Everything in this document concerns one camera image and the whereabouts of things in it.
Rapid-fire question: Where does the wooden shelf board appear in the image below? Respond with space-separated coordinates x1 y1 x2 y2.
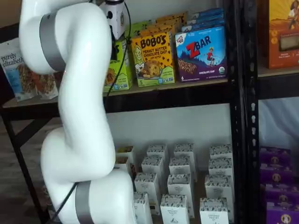
258 63 299 78
0 78 229 110

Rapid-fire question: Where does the yellow Bobo's peanut butter box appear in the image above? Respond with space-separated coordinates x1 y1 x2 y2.
156 11 188 24
140 25 176 38
131 31 176 88
149 18 182 30

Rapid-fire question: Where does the granola bag blue label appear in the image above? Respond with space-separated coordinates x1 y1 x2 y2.
0 38 36 103

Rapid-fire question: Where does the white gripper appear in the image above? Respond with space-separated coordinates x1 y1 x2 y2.
100 0 128 61

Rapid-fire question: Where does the orange snack box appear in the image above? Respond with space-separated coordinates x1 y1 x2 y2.
258 0 299 70

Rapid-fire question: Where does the small box yellow label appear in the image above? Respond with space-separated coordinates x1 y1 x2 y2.
115 146 134 161
114 156 129 173

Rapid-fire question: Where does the purple snack box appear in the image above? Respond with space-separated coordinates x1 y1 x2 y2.
266 202 299 224
263 183 299 205
260 146 292 165
260 163 294 185

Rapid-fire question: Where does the blue Zbar chocolate chip box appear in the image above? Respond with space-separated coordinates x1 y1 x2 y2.
186 15 225 25
181 22 225 32
192 7 224 19
175 25 228 82

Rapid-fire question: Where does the white patterned carton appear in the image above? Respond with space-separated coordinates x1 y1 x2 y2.
205 174 234 201
141 156 164 178
169 157 192 178
209 144 234 161
174 143 195 161
199 197 229 224
208 158 234 178
160 194 189 224
134 172 160 199
146 144 168 161
167 174 192 199
133 192 153 224

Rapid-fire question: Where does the white plastic sheet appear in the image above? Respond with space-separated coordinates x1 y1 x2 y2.
258 97 299 150

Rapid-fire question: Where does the green Bobo's apple pie box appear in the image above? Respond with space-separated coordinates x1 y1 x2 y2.
133 20 154 27
104 38 133 92
128 24 150 35

